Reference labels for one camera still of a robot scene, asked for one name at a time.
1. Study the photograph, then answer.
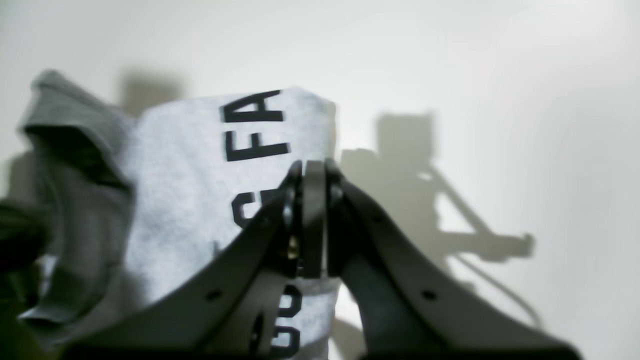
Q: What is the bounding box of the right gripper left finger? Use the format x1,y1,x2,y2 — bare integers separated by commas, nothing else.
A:
62,161,326,360

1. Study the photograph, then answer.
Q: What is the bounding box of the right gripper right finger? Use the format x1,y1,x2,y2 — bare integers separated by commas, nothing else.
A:
325,159,581,360

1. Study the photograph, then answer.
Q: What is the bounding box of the grey T-shirt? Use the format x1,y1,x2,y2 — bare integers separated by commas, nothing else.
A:
18,70,336,348

